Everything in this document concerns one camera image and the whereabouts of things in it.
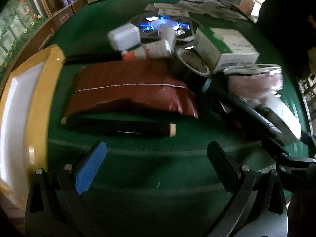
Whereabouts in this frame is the black tube with white cap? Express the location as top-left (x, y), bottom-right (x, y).
top-left (60, 115), bottom-right (176, 139)

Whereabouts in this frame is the white and black medicine box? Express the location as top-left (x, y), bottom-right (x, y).
top-left (220, 94), bottom-right (302, 144)

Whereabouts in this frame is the pink cotton pad pack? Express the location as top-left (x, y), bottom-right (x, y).
top-left (223, 64), bottom-right (283, 99)

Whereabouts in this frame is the roll of adhesive tape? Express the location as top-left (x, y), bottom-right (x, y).
top-left (175, 48), bottom-right (211, 78)

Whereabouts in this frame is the dark red foil pouch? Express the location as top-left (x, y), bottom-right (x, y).
top-left (65, 59), bottom-right (198, 118)

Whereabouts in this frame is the green and white medicine box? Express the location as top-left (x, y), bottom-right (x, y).
top-left (193, 27), bottom-right (260, 73)

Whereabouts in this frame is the white bottle with orange cap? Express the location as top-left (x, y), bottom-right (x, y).
top-left (122, 40), bottom-right (172, 60)

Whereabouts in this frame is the white square plastic case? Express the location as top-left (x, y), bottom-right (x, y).
top-left (107, 23), bottom-right (141, 51)

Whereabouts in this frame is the yellow cardboard storage box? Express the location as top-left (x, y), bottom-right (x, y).
top-left (1, 45), bottom-right (65, 199)

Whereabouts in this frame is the round mahjong table centre console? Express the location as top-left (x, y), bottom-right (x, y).
top-left (128, 13), bottom-right (200, 46)

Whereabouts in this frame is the small white dropper bottle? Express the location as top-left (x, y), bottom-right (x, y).
top-left (160, 27), bottom-right (176, 50)

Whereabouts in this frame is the person in dark clothing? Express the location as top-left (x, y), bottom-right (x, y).
top-left (257, 0), bottom-right (315, 78)

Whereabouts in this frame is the scattered playing cards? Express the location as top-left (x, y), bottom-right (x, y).
top-left (144, 0), bottom-right (248, 22)

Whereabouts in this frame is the wooden cabinet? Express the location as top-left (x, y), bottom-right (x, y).
top-left (1, 0), bottom-right (88, 81)

